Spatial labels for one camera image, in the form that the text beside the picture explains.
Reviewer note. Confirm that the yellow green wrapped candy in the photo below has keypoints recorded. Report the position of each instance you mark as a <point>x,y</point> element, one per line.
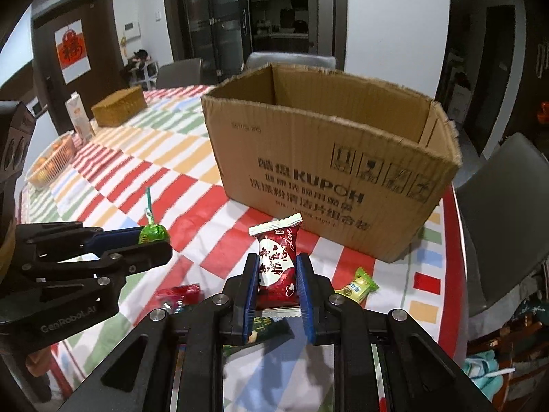
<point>356,287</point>

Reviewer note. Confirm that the red snack packet white ends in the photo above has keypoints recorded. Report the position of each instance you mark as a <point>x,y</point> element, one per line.
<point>276,274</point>

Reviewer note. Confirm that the dark framed glass sliding door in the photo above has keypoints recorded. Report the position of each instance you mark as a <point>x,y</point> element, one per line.
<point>214,21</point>

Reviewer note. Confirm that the white small shelf rack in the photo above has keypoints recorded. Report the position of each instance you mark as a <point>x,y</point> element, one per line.
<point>141,71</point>

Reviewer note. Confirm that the white plastic mesh basket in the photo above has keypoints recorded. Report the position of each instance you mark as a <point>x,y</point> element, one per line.
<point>64,154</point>

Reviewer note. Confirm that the white wall intercom panel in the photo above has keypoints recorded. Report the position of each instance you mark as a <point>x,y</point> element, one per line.
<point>131,28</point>

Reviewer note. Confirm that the pile of oranges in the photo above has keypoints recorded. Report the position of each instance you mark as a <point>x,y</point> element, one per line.
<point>40,166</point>

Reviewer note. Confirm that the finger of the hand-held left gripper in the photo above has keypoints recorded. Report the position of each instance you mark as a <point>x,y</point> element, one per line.
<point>116,238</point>
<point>141,256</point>

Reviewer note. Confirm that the red candy packet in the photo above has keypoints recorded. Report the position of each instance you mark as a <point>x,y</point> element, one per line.
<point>180,295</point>

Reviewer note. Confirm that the dark green gold snack packet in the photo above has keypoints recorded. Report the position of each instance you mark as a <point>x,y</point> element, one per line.
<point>268,328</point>

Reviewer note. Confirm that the red white door poster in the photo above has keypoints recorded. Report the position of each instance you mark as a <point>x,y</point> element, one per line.
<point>73,51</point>

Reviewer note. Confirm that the grey dining chair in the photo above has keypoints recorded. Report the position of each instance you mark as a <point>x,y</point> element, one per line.
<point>180,73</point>
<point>502,223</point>
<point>291,61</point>

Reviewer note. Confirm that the green lollipop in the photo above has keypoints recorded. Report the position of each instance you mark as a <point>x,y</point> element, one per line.
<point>152,231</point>

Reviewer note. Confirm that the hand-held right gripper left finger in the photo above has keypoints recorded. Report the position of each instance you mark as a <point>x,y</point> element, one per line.
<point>251,304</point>

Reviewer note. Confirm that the dark brown wooden door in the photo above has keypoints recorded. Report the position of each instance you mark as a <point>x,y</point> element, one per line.
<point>103,30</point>

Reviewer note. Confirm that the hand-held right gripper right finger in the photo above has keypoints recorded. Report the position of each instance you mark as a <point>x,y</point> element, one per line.
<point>306,300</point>

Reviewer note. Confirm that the brown cardboard box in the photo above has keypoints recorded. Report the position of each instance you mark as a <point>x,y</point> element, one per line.
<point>300,180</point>

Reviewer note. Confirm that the teal cloth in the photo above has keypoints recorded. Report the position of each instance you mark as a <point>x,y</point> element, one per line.
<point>484,362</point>

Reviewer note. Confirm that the white orange juice carton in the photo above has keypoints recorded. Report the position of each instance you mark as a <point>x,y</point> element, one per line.
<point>79,118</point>

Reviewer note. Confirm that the striped colourful tablecloth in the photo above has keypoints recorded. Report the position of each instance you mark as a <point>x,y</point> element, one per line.
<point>171,167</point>

